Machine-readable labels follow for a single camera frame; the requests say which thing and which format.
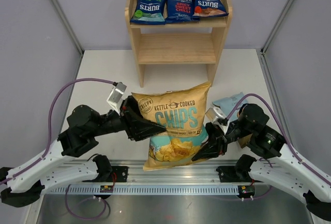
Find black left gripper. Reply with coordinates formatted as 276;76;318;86
91;95;167;141

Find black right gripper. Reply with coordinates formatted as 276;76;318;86
189;119;253;160

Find tan kettle chips bag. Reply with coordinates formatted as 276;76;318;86
132;82;211;171

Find light blue cassava chips bag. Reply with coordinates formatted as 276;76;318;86
212;91;253;149

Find blue sea salt vinegar bag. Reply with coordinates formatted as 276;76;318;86
130;0;166;25

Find blue spicy chilli bag front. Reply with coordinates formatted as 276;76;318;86
165;0;200;24

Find blue spicy chilli bag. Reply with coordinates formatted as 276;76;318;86
193;0;229;18
165;0;200;24

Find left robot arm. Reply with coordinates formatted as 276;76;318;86
1;96;166;207

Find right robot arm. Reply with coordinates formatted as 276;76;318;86
192;103;330;221

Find wooden two-tier shelf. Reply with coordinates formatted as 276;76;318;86
125;0;233;87

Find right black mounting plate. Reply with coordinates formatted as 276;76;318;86
216;166;253;183

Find black mounting plate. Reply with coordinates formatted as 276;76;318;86
105;166;129;183
216;166;253;183

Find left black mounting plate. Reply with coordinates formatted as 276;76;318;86
105;166;129;183

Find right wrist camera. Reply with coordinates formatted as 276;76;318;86
205;106;229;134

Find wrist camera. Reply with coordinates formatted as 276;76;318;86
205;106;229;134
107;82;127;113

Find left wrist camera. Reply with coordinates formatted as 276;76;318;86
107;82;127;113

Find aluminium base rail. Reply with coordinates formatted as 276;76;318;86
35;159;315;185

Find white slotted cable duct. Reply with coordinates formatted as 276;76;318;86
51;184;239;196

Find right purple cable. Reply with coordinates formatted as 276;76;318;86
226;93;331;186

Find purple cable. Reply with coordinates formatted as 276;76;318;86
226;93;331;186
0;78;114;219

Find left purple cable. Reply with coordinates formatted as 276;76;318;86
0;78;114;219

